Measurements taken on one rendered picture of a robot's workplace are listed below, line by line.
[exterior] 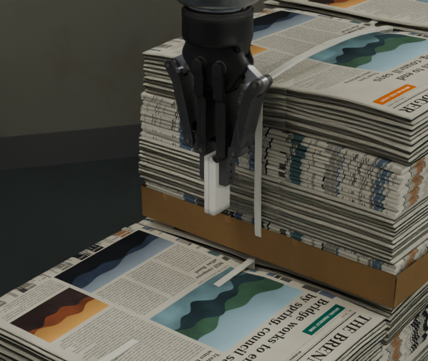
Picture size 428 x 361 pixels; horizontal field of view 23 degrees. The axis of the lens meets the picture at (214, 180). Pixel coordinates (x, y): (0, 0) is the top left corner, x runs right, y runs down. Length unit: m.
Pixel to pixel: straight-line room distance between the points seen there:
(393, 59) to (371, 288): 0.28
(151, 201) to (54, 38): 2.20
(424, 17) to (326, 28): 0.14
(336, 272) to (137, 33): 2.43
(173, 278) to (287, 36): 0.34
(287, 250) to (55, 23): 2.35
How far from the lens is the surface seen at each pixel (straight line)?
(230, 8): 1.06
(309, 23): 1.41
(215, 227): 1.29
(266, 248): 1.25
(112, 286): 1.22
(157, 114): 1.30
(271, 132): 1.19
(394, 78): 1.19
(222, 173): 1.15
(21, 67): 3.52
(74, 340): 1.13
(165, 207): 1.33
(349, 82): 1.17
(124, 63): 3.57
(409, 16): 1.43
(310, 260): 1.21
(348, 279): 1.19
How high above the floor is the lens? 1.44
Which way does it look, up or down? 24 degrees down
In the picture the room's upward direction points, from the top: straight up
